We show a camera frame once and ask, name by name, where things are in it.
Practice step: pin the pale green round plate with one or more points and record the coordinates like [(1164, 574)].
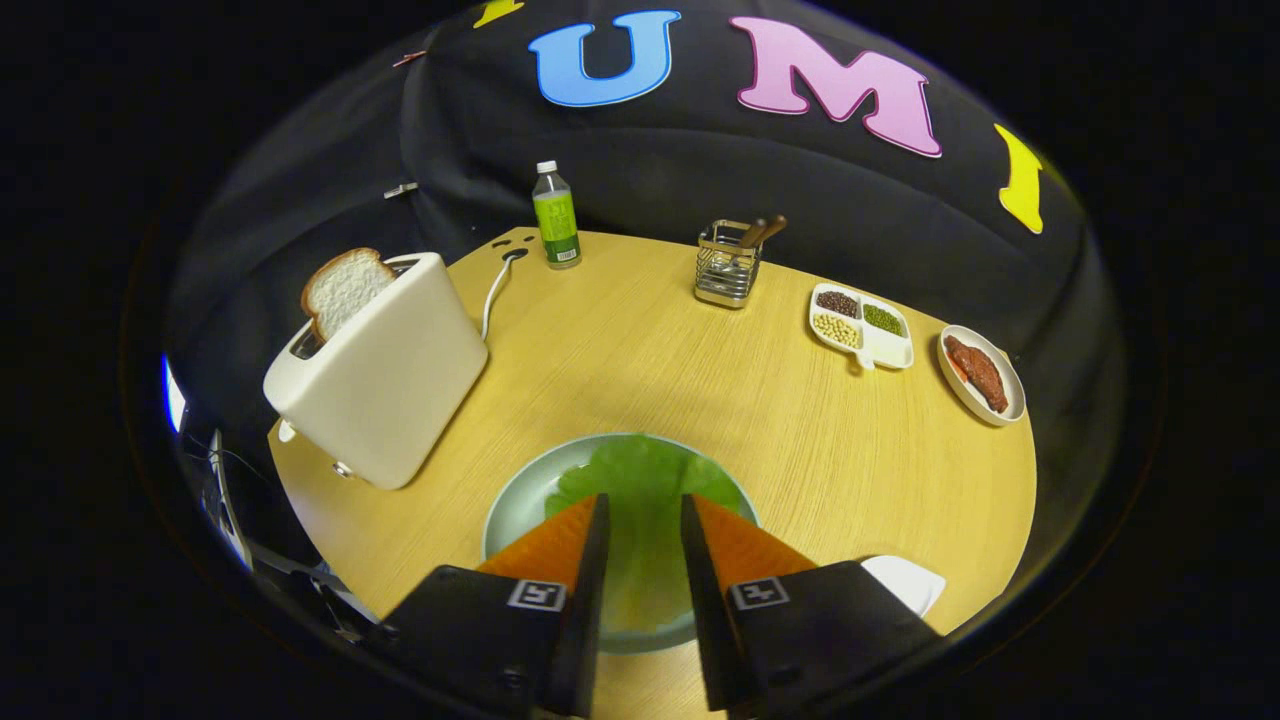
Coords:
[(515, 510)]

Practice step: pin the white toaster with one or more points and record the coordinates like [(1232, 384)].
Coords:
[(390, 390)]

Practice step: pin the white square plate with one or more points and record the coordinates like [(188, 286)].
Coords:
[(905, 580)]

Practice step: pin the white divided dish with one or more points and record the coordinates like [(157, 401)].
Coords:
[(888, 348)]

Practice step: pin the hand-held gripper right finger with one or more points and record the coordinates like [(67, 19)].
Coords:
[(705, 620)]

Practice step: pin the dark red beans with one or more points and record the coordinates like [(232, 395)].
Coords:
[(838, 303)]

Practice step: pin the green label plastic bottle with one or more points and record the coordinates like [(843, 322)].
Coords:
[(556, 225)]

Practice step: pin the black backdrop cloth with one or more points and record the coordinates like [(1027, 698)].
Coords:
[(650, 170)]

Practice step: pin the yellow soybeans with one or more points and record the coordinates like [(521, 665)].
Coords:
[(836, 329)]

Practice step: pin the white round plate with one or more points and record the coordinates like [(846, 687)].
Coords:
[(1005, 362)]

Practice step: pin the bread slice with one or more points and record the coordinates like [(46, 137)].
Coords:
[(345, 290)]

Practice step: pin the silver clip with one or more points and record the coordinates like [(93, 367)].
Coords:
[(400, 189)]

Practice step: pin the copper clip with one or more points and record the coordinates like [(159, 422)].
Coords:
[(410, 58)]

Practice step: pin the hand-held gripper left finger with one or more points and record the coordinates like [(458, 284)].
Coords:
[(585, 620)]

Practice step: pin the green beans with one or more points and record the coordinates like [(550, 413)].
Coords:
[(884, 319)]

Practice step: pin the red meat slice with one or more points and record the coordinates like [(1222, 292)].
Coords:
[(978, 375)]

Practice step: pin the green lettuce leaf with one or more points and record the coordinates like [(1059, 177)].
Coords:
[(645, 500)]

